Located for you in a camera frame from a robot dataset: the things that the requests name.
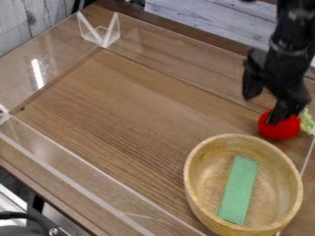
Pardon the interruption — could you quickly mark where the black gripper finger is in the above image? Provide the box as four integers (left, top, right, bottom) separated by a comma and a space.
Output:
243, 64, 264, 100
265, 98, 305, 125

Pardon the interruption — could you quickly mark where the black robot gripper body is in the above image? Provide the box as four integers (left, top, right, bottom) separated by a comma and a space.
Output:
244, 40, 315, 104

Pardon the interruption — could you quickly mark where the red plush strawberry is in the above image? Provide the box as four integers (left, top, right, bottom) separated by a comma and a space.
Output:
257, 108, 315, 140

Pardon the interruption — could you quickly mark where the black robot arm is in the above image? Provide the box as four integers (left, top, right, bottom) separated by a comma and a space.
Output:
243, 0, 315, 124

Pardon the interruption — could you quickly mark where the wooden bowl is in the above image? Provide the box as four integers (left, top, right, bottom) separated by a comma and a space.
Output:
182, 134, 303, 236

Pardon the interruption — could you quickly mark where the green rectangular block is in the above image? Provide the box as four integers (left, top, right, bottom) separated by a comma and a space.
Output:
217, 156, 259, 225

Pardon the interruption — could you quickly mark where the clear acrylic tray enclosure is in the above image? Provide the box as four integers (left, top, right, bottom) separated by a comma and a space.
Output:
0, 5, 315, 236

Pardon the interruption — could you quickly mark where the clear acrylic corner bracket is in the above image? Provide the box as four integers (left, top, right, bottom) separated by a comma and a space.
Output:
76, 12, 120, 48

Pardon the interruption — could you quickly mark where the black metal table frame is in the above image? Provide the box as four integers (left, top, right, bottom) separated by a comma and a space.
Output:
0, 167, 84, 236

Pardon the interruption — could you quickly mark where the black cable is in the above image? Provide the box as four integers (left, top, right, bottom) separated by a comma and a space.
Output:
0, 211, 41, 229

